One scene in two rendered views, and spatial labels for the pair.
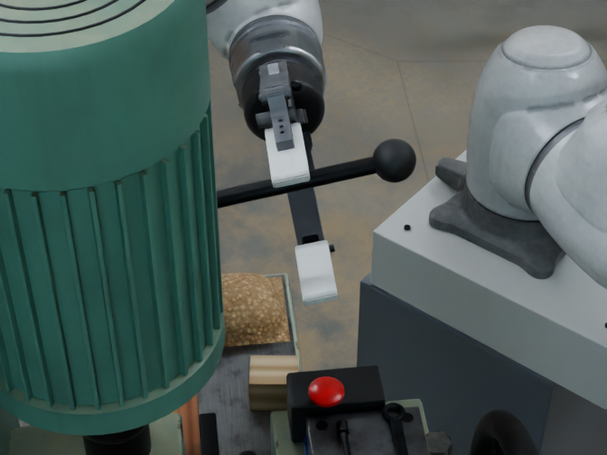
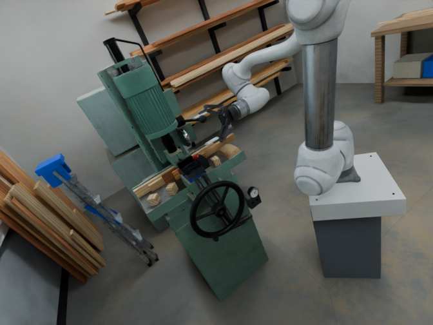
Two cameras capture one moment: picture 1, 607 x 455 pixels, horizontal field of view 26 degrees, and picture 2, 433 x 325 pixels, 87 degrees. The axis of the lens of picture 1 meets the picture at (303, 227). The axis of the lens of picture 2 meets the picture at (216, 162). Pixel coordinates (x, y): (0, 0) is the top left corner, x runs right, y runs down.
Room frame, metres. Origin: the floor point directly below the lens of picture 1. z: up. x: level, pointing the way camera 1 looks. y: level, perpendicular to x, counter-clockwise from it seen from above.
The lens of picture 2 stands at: (0.56, -1.02, 1.50)
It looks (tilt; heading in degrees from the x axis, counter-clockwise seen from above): 29 degrees down; 77
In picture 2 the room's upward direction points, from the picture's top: 23 degrees counter-clockwise
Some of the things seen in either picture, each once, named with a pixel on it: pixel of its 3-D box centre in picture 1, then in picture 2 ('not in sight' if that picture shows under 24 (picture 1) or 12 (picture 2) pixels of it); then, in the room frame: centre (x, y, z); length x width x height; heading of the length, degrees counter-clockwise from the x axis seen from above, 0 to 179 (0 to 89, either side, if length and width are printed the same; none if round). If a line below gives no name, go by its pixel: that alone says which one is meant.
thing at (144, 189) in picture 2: not in sight; (183, 164); (0.65, 0.17, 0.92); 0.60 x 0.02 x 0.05; 7
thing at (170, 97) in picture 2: not in sight; (169, 102); (0.76, 0.37, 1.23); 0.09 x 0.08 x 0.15; 97
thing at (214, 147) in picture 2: not in sight; (194, 160); (0.72, 0.15, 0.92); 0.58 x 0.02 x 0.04; 7
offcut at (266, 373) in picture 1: (274, 383); (215, 160); (0.80, 0.03, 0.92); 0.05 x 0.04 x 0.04; 90
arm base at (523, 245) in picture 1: (509, 194); (334, 166); (1.29, -0.27, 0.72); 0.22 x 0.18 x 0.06; 51
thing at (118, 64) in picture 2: not in sight; (118, 58); (0.62, 0.28, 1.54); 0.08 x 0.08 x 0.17; 7
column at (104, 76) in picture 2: not in sight; (148, 123); (0.60, 0.43, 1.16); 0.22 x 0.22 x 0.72; 7
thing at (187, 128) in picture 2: not in sight; (185, 133); (0.77, 0.35, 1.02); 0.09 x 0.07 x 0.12; 7
